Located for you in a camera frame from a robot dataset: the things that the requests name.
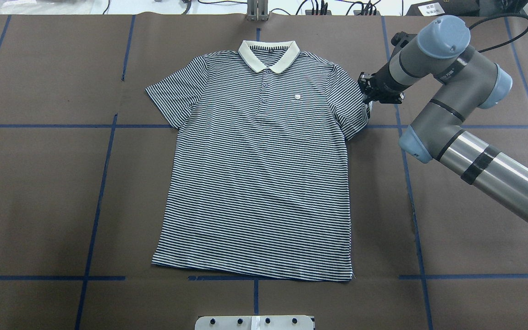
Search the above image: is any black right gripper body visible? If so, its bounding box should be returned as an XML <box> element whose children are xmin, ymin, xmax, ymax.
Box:
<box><xmin>357</xmin><ymin>63</ymin><xmax>405</xmax><ymax>104</ymax></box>

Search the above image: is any striped polo shirt cream collar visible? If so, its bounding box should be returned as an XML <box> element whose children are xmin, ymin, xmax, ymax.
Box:
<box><xmin>145</xmin><ymin>40</ymin><xmax>372</xmax><ymax>282</ymax></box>

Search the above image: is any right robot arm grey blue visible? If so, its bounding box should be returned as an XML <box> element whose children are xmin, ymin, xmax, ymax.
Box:
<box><xmin>358</xmin><ymin>15</ymin><xmax>528</xmax><ymax>223</ymax></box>

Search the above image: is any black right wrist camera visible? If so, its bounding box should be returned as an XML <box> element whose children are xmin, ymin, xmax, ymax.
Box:
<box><xmin>390</xmin><ymin>31</ymin><xmax>416</xmax><ymax>54</ymax></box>

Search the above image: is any aluminium frame post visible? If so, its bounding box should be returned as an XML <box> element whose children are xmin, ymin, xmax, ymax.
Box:
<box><xmin>246</xmin><ymin>0</ymin><xmax>270</xmax><ymax>22</ymax></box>

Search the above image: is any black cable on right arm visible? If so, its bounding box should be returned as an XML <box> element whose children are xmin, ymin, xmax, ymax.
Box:
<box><xmin>468</xmin><ymin>13</ymin><xmax>528</xmax><ymax>53</ymax></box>

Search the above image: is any white pedestal base plate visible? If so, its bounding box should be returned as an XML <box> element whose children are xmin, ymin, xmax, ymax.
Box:
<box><xmin>194</xmin><ymin>315</ymin><xmax>316</xmax><ymax>330</ymax></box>

